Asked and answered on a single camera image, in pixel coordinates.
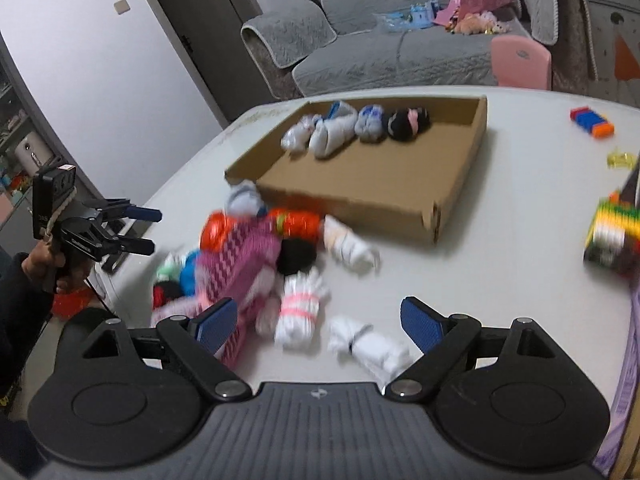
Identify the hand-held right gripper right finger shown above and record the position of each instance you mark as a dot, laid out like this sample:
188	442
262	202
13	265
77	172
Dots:
420	327

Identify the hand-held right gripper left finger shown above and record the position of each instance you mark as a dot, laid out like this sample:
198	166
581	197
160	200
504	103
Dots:
217	322

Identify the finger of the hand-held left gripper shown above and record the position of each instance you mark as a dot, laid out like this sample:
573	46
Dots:
135	246
145	213

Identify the white sock with green tie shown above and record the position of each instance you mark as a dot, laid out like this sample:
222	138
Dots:
170	266

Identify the white sock with black tie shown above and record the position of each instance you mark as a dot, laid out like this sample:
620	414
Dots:
370	345

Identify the black striped sock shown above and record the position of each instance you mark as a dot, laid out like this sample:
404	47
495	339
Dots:
167	294

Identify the magenta polka-dot fuzzy socks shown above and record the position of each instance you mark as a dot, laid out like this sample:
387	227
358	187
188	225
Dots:
240	265

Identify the white sock with pink tie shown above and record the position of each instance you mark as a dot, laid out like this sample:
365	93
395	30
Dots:
300	310

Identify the light blue sock bundle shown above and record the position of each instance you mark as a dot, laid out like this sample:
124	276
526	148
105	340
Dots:
245	200

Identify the cardboard box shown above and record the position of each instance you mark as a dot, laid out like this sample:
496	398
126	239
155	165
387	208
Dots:
350	185

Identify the person's left forearm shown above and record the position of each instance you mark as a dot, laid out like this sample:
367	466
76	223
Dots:
20	330

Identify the white desktop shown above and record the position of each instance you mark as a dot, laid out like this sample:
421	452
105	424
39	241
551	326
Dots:
500	260

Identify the person's left hand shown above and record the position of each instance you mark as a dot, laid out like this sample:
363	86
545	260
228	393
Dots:
40	262

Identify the white round appliance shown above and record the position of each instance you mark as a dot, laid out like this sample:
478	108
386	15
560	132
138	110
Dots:
31	150

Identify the bright blue sock bundle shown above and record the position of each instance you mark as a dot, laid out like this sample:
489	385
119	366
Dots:
190	274

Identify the red plastic item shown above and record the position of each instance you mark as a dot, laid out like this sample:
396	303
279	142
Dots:
72	305

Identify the storage shelf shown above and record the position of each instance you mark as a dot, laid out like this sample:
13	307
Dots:
12	120

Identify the plain black sock bundle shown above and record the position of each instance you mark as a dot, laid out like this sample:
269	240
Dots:
297	256

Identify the white knotted sock bundle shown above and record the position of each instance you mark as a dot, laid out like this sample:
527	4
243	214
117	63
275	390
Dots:
350	247

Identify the clear plastic bag bundle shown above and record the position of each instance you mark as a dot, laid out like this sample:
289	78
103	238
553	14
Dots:
297	135

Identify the dark door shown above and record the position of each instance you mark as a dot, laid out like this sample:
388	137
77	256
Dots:
210	35

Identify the white and blue sock bundle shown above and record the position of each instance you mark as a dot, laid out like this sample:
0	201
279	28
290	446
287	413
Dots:
332	132

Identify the black sock with pink tie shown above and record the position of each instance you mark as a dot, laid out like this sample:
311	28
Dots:
407	122

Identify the grey and blue sock bundle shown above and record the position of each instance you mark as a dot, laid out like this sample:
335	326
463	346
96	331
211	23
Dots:
370	122

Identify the lilac slotted basket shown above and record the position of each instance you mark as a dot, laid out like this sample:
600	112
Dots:
627	370

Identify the colourful block cube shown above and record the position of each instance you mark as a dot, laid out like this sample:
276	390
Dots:
612	235

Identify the orange blue glue stick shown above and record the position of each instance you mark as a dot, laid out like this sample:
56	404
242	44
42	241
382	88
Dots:
592	122

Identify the grey sofa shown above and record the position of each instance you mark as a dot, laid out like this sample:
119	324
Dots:
390	55

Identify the plush toys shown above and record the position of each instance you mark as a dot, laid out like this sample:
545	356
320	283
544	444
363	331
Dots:
472	24

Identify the blue toy castle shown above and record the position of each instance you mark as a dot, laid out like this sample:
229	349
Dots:
424	15

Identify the sticker-decorated fridge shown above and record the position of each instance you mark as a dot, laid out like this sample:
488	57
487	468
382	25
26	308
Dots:
617	20

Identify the wall light switch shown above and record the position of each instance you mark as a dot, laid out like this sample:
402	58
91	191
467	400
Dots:
121	7

